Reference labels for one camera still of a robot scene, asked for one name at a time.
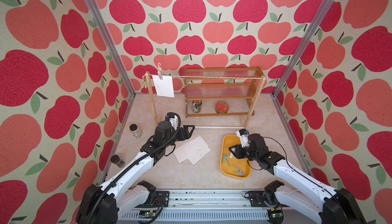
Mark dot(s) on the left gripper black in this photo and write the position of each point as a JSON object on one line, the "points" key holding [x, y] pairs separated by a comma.
{"points": [[188, 135]]}

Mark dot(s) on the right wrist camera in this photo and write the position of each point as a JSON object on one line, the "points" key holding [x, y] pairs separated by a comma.
{"points": [[243, 134]]}

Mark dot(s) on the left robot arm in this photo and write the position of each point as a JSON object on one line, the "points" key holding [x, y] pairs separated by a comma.
{"points": [[104, 204]]}

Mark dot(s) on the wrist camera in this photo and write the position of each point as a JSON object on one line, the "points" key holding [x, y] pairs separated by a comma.
{"points": [[173, 119], [243, 134]]}

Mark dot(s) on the teal clothespin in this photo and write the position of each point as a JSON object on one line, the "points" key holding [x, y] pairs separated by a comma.
{"points": [[226, 160]]}

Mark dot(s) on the aluminium frame post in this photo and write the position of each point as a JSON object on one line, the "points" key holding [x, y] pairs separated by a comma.
{"points": [[111, 47], [309, 33]]}

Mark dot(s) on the right aluminium frame post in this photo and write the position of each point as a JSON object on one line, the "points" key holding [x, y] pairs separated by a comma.
{"points": [[309, 33]]}

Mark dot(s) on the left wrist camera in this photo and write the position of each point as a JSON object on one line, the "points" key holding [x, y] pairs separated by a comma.
{"points": [[173, 119]]}

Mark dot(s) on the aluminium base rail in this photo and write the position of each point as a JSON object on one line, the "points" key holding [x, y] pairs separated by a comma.
{"points": [[207, 205]]}

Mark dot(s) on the white postcard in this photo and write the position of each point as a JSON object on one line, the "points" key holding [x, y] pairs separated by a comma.
{"points": [[196, 148], [195, 155], [180, 155], [164, 86]]}

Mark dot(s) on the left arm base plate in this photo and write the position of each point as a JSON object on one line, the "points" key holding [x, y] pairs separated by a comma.
{"points": [[158, 198]]}

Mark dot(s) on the glass jar black lid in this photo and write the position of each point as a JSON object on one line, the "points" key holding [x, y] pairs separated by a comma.
{"points": [[135, 130]]}

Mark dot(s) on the round red tin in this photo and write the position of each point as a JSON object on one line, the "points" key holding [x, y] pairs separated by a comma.
{"points": [[221, 107]]}

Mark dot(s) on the wooden shelf rack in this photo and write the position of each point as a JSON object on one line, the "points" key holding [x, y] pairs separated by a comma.
{"points": [[223, 92]]}

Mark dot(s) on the grey clothespin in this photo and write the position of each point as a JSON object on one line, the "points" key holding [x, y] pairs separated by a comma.
{"points": [[238, 171]]}

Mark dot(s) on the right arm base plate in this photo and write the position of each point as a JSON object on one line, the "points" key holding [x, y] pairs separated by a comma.
{"points": [[261, 198]]}

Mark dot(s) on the left aluminium frame post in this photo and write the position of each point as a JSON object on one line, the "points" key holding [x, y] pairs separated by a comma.
{"points": [[111, 47]]}

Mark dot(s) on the yellow plastic tray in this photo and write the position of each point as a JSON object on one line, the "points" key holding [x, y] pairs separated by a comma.
{"points": [[228, 141]]}

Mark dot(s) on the pink clothespin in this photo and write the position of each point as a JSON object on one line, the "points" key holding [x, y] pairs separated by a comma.
{"points": [[159, 72]]}

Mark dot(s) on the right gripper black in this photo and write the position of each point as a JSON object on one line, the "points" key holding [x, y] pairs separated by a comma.
{"points": [[237, 150]]}

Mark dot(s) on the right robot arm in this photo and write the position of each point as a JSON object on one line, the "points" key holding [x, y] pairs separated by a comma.
{"points": [[320, 202]]}

